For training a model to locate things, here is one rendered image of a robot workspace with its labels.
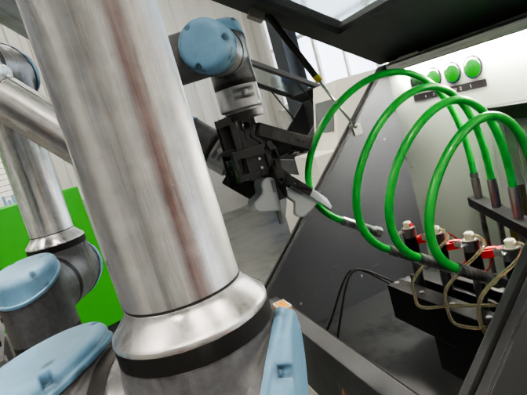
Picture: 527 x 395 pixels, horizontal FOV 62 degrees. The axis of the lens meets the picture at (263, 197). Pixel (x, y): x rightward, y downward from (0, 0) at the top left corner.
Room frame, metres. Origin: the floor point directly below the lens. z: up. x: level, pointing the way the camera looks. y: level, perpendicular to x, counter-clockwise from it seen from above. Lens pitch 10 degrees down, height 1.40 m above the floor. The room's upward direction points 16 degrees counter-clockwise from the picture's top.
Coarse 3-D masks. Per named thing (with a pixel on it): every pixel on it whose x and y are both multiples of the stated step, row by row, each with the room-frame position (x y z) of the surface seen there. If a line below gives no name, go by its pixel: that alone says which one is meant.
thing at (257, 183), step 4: (268, 176) 0.80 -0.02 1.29; (256, 180) 0.79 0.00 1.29; (260, 180) 0.80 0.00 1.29; (256, 184) 0.79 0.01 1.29; (260, 184) 0.80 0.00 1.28; (256, 188) 0.79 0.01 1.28; (260, 188) 0.79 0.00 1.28; (256, 192) 0.79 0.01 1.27; (260, 192) 0.79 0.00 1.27; (256, 196) 0.79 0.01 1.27; (252, 200) 0.79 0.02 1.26; (248, 204) 0.78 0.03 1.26; (252, 204) 0.79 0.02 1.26; (252, 208) 0.78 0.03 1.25; (276, 212) 0.78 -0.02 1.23; (276, 216) 0.79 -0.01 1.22
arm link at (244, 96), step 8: (232, 88) 0.74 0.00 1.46; (240, 88) 0.75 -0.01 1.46; (248, 88) 0.75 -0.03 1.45; (256, 88) 0.77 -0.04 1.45; (216, 96) 0.77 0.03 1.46; (224, 96) 0.75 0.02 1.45; (232, 96) 0.75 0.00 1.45; (240, 96) 0.75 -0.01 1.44; (248, 96) 0.75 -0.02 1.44; (256, 96) 0.76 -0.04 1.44; (224, 104) 0.75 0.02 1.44; (232, 104) 0.75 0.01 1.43; (240, 104) 0.74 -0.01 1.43; (248, 104) 0.75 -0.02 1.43; (256, 104) 0.76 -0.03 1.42; (224, 112) 0.76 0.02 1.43; (232, 112) 0.76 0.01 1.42
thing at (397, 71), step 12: (384, 72) 0.89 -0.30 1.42; (396, 72) 0.89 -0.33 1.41; (408, 72) 0.90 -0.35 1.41; (360, 84) 0.88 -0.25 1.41; (348, 96) 0.87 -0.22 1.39; (444, 96) 0.92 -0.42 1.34; (336, 108) 0.86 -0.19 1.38; (324, 120) 0.86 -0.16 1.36; (456, 120) 0.92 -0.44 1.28; (312, 144) 0.85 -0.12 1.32; (468, 144) 0.92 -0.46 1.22; (312, 156) 0.85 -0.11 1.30; (468, 156) 0.93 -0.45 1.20; (336, 216) 0.85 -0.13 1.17
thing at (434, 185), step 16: (496, 112) 0.64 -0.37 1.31; (464, 128) 0.62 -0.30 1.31; (512, 128) 0.65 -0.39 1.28; (448, 144) 0.61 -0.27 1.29; (448, 160) 0.60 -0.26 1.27; (432, 176) 0.60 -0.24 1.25; (432, 192) 0.59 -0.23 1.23; (432, 208) 0.59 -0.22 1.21; (432, 224) 0.59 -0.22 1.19; (432, 240) 0.58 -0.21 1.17; (464, 272) 0.60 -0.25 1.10; (480, 272) 0.61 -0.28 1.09
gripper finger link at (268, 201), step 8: (264, 184) 0.76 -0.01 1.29; (272, 184) 0.76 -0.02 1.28; (264, 192) 0.76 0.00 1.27; (272, 192) 0.76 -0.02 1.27; (256, 200) 0.75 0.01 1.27; (264, 200) 0.75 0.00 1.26; (272, 200) 0.76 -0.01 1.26; (280, 200) 0.75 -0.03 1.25; (256, 208) 0.75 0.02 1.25; (264, 208) 0.75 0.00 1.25; (272, 208) 0.76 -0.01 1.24; (280, 208) 0.76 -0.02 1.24; (280, 216) 0.77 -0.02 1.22
